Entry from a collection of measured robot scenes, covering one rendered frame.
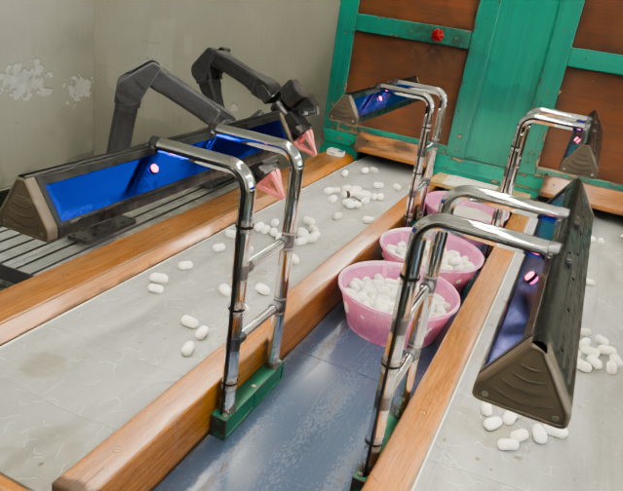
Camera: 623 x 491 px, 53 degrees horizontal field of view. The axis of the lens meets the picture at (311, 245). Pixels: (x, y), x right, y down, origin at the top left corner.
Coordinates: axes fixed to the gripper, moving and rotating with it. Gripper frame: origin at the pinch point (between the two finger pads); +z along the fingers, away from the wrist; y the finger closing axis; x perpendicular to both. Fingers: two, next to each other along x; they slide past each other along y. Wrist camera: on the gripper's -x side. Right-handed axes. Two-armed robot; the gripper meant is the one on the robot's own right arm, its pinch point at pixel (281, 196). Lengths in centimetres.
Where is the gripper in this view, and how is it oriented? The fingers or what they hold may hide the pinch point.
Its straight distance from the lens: 166.5
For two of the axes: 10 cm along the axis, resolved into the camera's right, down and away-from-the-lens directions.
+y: 4.2, -3.0, 8.6
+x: -6.8, 5.2, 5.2
